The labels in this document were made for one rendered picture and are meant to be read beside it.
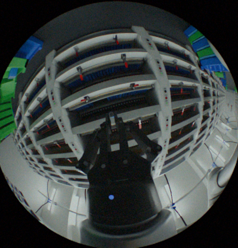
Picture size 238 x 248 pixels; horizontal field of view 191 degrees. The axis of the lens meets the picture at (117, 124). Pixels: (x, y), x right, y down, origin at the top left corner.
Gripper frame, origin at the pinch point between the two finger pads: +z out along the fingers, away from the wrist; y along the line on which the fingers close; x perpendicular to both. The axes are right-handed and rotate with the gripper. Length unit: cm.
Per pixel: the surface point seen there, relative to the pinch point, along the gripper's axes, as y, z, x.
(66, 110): -30.0, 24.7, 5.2
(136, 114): 12.4, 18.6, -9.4
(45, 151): -100, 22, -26
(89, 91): -9.3, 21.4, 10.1
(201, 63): 76, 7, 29
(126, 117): 6.4, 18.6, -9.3
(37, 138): -100, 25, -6
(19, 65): -37, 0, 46
